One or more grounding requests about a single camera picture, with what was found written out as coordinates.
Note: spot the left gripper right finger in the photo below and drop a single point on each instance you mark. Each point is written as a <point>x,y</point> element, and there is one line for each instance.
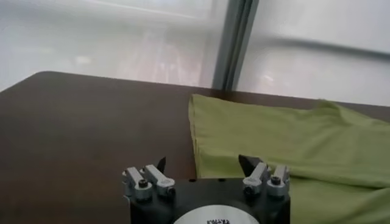
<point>257,175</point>

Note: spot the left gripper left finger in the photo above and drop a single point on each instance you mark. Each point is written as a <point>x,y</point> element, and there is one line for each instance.
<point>161,181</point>

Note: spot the lime green t-shirt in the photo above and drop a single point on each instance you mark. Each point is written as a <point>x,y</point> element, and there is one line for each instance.
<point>289,143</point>

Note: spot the dark vertical window mullion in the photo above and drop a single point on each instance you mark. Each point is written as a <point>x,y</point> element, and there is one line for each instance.
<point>234,45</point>

